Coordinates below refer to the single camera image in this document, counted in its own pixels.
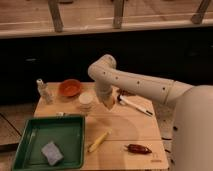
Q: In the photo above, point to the green plastic tray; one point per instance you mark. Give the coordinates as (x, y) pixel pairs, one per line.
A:
(66, 133)

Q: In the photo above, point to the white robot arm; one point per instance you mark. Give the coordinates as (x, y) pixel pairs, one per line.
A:
(192, 134)

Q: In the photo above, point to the yellow corn cob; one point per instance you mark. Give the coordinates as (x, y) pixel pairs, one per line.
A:
(97, 142)

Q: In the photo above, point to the small white bottle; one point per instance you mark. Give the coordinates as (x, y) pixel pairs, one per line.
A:
(44, 91)

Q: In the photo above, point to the white paper cup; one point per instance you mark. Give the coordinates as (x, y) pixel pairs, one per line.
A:
(86, 100)

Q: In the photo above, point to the dark red dried chili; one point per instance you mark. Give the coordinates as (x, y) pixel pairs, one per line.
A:
(138, 149)

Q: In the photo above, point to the orange bowl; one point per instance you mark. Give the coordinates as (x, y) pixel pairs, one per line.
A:
(70, 87)

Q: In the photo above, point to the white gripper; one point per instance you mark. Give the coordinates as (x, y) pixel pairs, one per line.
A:
(104, 94)

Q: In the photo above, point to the blue grey sponge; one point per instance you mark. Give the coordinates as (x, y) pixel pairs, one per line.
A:
(52, 153)

